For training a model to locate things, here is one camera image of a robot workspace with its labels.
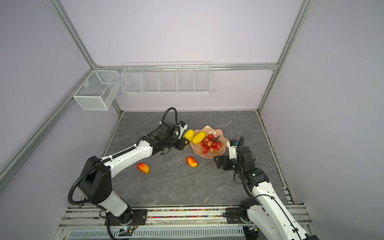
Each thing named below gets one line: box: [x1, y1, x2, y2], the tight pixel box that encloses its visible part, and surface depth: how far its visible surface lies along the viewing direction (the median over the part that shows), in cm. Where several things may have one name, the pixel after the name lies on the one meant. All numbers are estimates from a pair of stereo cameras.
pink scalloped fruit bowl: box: [189, 125, 229, 159], surface depth 96 cm
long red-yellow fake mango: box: [186, 156, 198, 168], surface depth 91 cm
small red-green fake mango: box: [137, 162, 151, 174], surface depth 89 cm
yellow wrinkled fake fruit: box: [184, 129, 195, 144], surface depth 85 cm
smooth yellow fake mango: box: [191, 131, 206, 144], surface depth 98 cm
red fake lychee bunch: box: [198, 133, 222, 154], surface depth 96 cm
